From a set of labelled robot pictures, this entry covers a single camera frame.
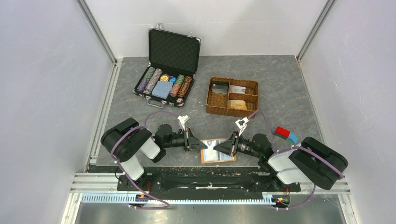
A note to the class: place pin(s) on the woven brown basket tray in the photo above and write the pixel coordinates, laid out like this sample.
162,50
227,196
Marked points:
219,103

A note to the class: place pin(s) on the black poker chip case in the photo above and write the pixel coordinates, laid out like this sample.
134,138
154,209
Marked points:
176,54

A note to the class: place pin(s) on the green orange chip stack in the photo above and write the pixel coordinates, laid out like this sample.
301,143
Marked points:
177,85

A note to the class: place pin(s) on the loose poker chip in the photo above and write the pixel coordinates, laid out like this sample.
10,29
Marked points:
180,101

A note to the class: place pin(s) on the red blue toy block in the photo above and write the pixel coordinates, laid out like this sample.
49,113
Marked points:
286,134

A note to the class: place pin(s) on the tan card in basket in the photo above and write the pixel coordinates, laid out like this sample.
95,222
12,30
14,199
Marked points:
237,104

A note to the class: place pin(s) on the purple green chip stack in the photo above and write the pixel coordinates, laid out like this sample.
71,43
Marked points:
146,78

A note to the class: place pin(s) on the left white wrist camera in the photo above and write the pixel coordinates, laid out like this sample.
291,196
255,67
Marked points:
182,121

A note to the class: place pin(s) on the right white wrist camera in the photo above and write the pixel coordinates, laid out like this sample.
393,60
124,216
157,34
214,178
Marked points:
242,125

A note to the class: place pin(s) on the blue playing card deck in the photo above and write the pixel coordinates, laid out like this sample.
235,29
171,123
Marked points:
162,89

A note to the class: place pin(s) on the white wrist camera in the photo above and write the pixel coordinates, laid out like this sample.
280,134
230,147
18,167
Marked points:
242,125
182,121

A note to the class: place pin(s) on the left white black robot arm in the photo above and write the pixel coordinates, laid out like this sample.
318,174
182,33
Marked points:
126,139

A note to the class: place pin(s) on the yellow blue loose chips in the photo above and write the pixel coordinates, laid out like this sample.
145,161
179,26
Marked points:
168,78

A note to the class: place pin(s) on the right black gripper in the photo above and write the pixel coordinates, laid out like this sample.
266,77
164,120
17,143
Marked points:
229,146

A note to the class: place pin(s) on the black card deck box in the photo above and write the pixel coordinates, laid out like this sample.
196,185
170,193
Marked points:
219,87

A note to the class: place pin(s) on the brown black chip stack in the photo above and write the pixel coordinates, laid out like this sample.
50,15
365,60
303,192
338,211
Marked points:
185,86

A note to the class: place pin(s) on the pink grey chip stack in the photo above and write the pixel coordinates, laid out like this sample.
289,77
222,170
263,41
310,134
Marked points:
153,80

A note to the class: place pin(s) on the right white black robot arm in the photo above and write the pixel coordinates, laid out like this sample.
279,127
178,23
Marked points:
310,161

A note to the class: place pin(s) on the white card in basket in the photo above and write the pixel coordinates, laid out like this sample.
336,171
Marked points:
237,89

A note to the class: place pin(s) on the orange card holder wallet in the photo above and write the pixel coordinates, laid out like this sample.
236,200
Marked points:
209,155

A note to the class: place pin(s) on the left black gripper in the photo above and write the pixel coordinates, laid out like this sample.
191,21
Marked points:
191,142

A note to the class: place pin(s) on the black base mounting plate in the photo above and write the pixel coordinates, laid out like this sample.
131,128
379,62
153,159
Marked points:
207,183

